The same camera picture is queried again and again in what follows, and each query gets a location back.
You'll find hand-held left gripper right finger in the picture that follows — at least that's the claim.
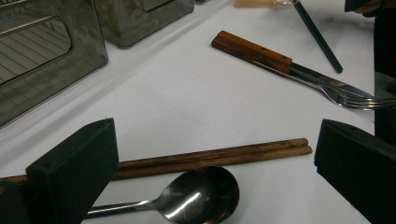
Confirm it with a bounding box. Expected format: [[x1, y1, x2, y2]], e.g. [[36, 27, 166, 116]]
[[314, 119, 396, 224]]

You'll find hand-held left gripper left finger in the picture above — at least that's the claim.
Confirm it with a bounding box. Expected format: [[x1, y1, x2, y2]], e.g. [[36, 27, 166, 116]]
[[26, 118, 120, 224]]

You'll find dark green chopstick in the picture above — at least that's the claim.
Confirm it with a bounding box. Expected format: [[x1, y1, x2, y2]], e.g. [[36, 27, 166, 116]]
[[292, 1, 344, 75]]

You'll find clear grey plastic container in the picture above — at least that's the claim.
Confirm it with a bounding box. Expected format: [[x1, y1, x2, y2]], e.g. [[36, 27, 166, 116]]
[[0, 0, 109, 128], [92, 0, 196, 49]]

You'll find steel spoon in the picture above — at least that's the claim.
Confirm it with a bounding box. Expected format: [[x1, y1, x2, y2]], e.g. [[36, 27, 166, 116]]
[[85, 166, 240, 224]]

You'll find brown wooden chopstick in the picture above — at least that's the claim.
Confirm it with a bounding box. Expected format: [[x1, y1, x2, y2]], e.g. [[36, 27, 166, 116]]
[[111, 145, 314, 181], [0, 137, 310, 185]]

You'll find steel fork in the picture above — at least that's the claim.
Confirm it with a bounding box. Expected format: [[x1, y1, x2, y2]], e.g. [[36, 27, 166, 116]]
[[252, 60, 396, 110]]

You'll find light wooden utensil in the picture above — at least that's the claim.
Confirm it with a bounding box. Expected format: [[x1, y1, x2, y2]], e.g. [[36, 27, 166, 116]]
[[233, 0, 295, 8]]

